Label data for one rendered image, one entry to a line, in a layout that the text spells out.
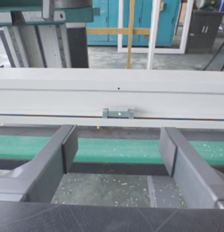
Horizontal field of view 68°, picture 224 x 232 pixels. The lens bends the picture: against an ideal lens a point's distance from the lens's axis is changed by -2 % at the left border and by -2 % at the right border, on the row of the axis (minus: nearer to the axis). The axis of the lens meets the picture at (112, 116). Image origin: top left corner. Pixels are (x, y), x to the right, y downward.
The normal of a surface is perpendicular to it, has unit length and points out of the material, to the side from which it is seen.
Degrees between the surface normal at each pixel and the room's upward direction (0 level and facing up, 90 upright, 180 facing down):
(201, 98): 90
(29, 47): 90
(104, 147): 0
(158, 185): 0
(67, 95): 90
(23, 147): 0
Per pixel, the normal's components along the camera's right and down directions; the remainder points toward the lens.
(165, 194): 0.00, -0.79
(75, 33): 0.11, 0.61
